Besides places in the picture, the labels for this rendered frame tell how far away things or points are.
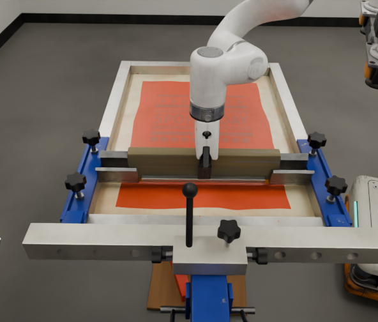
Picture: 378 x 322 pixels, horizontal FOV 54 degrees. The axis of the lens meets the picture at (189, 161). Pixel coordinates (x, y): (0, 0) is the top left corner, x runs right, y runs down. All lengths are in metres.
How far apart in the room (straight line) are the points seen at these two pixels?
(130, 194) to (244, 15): 0.48
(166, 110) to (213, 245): 0.64
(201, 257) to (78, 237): 0.24
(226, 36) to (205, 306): 0.52
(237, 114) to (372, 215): 1.00
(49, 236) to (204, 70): 0.42
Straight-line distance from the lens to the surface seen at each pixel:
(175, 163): 0.86
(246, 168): 0.88
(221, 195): 0.90
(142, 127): 1.12
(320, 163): 0.97
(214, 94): 0.73
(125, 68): 1.38
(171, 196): 0.89
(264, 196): 0.92
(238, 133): 1.10
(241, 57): 0.73
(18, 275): 2.05
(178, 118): 1.15
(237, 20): 0.83
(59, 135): 2.83
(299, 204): 0.92
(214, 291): 0.65
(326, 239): 0.75
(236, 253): 0.64
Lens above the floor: 1.60
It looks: 40 degrees down
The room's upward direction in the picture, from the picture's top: 1 degrees clockwise
